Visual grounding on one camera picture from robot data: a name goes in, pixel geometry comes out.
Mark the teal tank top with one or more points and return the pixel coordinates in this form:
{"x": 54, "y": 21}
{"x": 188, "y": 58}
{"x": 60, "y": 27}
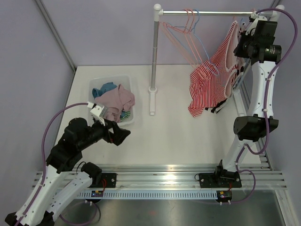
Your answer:
{"x": 104, "y": 88}

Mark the white clothes rack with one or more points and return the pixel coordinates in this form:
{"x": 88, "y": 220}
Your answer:
{"x": 158, "y": 11}

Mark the aluminium mounting rail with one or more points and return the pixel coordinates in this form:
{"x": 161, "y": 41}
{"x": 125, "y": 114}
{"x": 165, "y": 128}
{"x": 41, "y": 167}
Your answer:
{"x": 168, "y": 151}

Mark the translucent plastic basket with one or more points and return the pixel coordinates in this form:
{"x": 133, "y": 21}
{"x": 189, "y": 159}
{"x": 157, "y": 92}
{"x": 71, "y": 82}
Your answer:
{"x": 122, "y": 79}

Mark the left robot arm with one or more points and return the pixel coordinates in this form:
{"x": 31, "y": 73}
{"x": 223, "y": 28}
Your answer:
{"x": 45, "y": 204}

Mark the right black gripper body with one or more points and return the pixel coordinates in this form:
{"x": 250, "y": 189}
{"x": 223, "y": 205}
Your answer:
{"x": 243, "y": 47}

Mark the black white striped garment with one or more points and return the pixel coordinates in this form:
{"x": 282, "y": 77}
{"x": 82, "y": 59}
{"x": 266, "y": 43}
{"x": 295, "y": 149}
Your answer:
{"x": 218, "y": 107}

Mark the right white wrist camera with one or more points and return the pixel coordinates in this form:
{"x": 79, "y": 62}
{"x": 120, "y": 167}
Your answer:
{"x": 252, "y": 21}

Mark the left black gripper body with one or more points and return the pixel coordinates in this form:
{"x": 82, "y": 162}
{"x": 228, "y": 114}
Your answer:
{"x": 96, "y": 133}

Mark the green striped tank top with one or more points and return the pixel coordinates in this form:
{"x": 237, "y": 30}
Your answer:
{"x": 124, "y": 115}

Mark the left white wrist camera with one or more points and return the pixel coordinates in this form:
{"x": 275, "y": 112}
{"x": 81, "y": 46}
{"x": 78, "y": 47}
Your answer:
{"x": 98, "y": 112}

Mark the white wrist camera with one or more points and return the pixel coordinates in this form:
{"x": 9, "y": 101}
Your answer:
{"x": 98, "y": 112}
{"x": 252, "y": 21}

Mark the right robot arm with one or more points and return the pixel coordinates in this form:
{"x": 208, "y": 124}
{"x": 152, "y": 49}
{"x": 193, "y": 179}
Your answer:
{"x": 258, "y": 121}

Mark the mauve tank top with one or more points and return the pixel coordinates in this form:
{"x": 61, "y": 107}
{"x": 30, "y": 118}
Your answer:
{"x": 116, "y": 100}

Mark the red striped tank top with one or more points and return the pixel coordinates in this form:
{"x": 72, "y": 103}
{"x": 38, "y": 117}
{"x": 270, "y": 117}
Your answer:
{"x": 212, "y": 82}

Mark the white slotted cable duct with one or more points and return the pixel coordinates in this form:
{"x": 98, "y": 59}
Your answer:
{"x": 149, "y": 195}

